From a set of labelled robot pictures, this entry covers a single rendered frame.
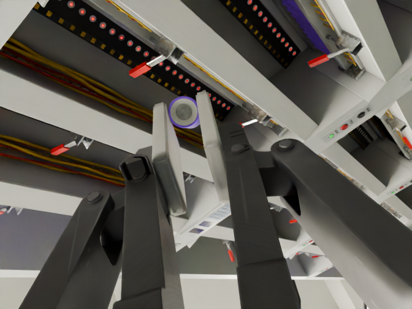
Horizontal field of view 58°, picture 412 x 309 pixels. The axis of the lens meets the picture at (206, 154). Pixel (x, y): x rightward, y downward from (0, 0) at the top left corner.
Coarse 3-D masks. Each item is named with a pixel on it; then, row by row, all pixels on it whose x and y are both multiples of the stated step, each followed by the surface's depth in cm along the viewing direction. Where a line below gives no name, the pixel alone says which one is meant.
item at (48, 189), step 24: (0, 144) 70; (24, 144) 76; (0, 168) 68; (24, 168) 73; (48, 168) 77; (72, 168) 85; (96, 168) 93; (0, 192) 60; (24, 192) 63; (48, 192) 66; (72, 192) 77
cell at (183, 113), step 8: (184, 96) 21; (176, 104) 21; (184, 104) 21; (192, 104) 21; (168, 112) 21; (176, 112) 21; (184, 112) 21; (192, 112) 21; (176, 120) 21; (184, 120) 21; (192, 120) 21
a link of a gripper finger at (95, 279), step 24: (96, 192) 15; (72, 216) 14; (96, 216) 13; (72, 240) 12; (96, 240) 13; (48, 264) 12; (72, 264) 11; (96, 264) 12; (120, 264) 14; (48, 288) 11; (72, 288) 11; (96, 288) 12
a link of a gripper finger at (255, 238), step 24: (240, 144) 15; (240, 168) 14; (240, 192) 12; (264, 192) 12; (240, 216) 11; (264, 216) 11; (240, 240) 10; (264, 240) 10; (240, 264) 10; (264, 264) 9; (240, 288) 8; (264, 288) 8; (288, 288) 8
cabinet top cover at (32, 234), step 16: (0, 224) 85; (16, 224) 89; (32, 224) 92; (48, 224) 96; (64, 224) 100; (0, 240) 83; (16, 240) 86; (32, 240) 89; (48, 240) 93; (0, 256) 81; (16, 256) 84; (32, 256) 87; (0, 272) 80; (16, 272) 83; (32, 272) 85
